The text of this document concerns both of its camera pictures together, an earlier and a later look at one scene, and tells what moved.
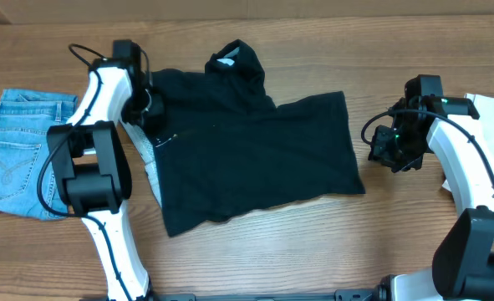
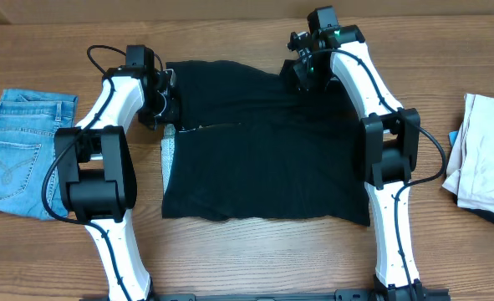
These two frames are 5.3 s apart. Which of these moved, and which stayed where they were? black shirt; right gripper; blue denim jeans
Moved: right gripper; black shirt
Stayed: blue denim jeans
